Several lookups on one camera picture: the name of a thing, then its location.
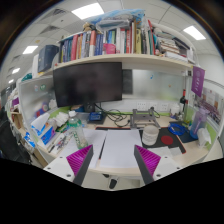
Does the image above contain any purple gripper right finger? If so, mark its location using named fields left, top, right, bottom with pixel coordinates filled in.
left=134, top=145, right=161, bottom=185

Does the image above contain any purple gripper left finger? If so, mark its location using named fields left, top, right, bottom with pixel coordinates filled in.
left=66, top=145, right=93, bottom=186

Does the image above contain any clear plastic water bottle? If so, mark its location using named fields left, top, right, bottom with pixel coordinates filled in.
left=68, top=111, right=88, bottom=149

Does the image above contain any purple water jug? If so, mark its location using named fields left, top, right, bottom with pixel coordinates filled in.
left=190, top=107, right=208, bottom=139

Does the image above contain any frosted white plastic cup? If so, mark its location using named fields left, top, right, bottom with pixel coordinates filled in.
left=142, top=125, right=159, bottom=146

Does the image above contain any red round coaster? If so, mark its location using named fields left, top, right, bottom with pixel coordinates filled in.
left=161, top=135, right=173, bottom=145

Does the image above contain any black mouse pad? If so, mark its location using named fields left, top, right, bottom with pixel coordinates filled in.
left=138, top=126, right=187, bottom=155

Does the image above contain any white paper sheet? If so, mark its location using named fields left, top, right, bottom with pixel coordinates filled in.
left=100, top=130, right=142, bottom=168

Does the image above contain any black pen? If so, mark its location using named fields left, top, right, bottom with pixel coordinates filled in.
left=98, top=137, right=106, bottom=160

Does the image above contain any grey metal stand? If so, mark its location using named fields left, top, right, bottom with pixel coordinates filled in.
left=130, top=107, right=160, bottom=128

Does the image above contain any blue tissue box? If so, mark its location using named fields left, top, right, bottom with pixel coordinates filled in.
left=31, top=113, right=55, bottom=145

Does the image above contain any blue electronic box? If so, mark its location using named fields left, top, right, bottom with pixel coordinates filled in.
left=89, top=112, right=104, bottom=122

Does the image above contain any crumpled white tissue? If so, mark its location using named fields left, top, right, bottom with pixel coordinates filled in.
left=197, top=128, right=211, bottom=147

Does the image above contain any dark wine bottle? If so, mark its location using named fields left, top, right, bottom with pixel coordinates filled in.
left=179, top=89, right=186, bottom=112

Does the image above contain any black computer monitor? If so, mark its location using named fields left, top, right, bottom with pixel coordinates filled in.
left=53, top=62, right=123, bottom=107

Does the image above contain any purple hanging banner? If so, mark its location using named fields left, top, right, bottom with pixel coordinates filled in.
left=191, top=66, right=205, bottom=96

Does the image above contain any white wooden shelf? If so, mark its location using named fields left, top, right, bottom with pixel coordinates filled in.
left=41, top=53, right=196, bottom=78

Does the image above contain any dark blue binder box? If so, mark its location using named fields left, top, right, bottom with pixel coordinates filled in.
left=38, top=45, right=59, bottom=72

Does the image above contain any pink box on shelf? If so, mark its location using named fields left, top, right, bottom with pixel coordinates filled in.
left=103, top=43, right=116, bottom=54

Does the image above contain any blue plastic bag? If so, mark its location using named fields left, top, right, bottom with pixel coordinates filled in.
left=86, top=9, right=144, bottom=30

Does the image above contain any blue tape ring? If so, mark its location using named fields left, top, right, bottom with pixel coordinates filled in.
left=168, top=122, right=186, bottom=137

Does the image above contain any black cable bundle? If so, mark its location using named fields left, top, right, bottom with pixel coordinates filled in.
left=94, top=103, right=132, bottom=129

